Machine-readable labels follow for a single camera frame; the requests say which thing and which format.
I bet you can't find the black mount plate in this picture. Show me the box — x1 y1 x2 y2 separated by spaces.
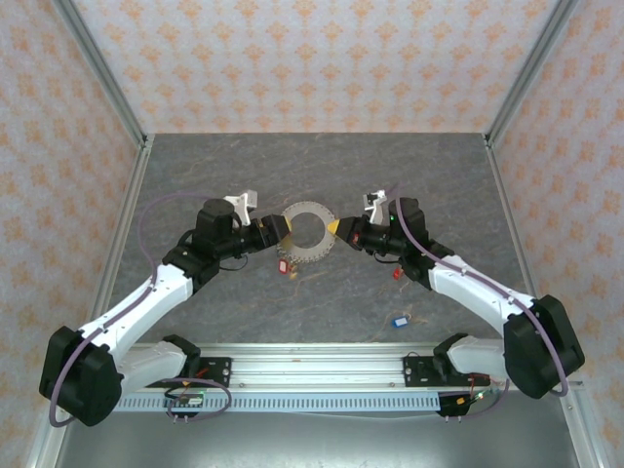
402 356 443 389
194 357 233 387

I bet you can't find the aluminium table side rail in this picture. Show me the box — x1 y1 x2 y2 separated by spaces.
23 136 156 468
484 134 610 468

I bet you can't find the small controller board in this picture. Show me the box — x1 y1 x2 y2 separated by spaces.
436 389 493 419
164 392 205 410

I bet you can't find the large round metal keyring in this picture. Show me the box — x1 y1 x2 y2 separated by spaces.
275 202 338 267

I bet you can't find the grey metal front panel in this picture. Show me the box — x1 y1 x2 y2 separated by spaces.
53 411 586 468

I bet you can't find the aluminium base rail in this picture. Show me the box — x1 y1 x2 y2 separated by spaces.
131 342 488 391

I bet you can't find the aluminium frame post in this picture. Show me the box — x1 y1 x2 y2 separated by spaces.
51 0 150 147
486 0 579 147

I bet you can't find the slotted white cable duct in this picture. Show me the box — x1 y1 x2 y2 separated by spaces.
110 393 443 413

